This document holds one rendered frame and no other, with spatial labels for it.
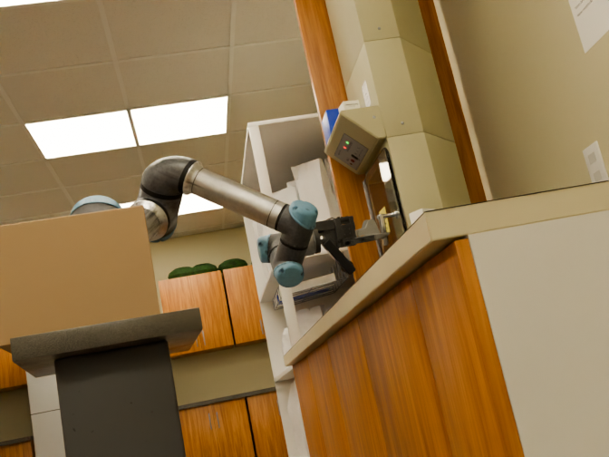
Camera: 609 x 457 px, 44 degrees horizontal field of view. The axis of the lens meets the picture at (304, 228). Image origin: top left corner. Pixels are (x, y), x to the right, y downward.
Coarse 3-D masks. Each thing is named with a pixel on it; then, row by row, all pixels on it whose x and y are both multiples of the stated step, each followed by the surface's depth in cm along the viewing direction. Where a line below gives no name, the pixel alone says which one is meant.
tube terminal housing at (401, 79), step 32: (384, 64) 218; (416, 64) 224; (352, 96) 242; (384, 96) 215; (416, 96) 217; (384, 128) 213; (416, 128) 214; (448, 128) 228; (416, 160) 211; (448, 160) 221; (416, 192) 209; (448, 192) 214
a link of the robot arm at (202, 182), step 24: (168, 168) 195; (192, 168) 195; (168, 192) 198; (192, 192) 197; (216, 192) 194; (240, 192) 193; (264, 216) 191; (288, 216) 190; (312, 216) 188; (288, 240) 191
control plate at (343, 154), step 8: (344, 136) 223; (344, 144) 228; (352, 144) 225; (360, 144) 221; (336, 152) 236; (344, 152) 233; (352, 152) 230; (360, 152) 226; (344, 160) 238; (360, 160) 231
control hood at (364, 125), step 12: (360, 108) 214; (372, 108) 214; (336, 120) 218; (348, 120) 213; (360, 120) 212; (372, 120) 213; (336, 132) 224; (348, 132) 220; (360, 132) 215; (372, 132) 212; (384, 132) 213; (336, 144) 231; (372, 144) 217; (372, 156) 226; (348, 168) 242; (360, 168) 236
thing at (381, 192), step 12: (384, 156) 213; (372, 168) 228; (384, 168) 215; (372, 180) 230; (384, 180) 217; (372, 192) 232; (384, 192) 219; (396, 192) 209; (372, 204) 235; (384, 204) 221; (396, 204) 209; (396, 228) 213
